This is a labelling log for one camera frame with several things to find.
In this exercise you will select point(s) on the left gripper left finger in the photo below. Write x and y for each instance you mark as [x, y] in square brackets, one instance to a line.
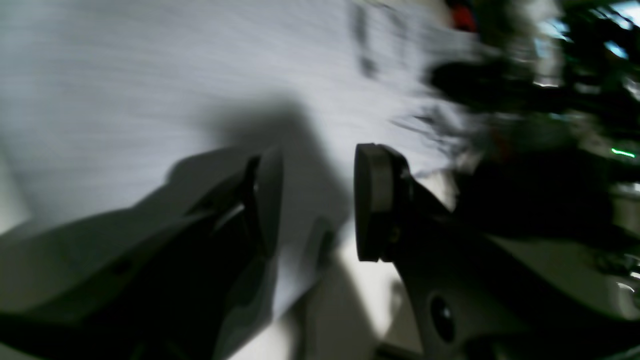
[174, 295]

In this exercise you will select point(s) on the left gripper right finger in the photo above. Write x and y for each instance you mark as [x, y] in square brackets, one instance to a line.
[481, 297]

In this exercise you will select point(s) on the grey T-shirt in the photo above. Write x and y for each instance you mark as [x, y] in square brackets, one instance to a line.
[100, 100]

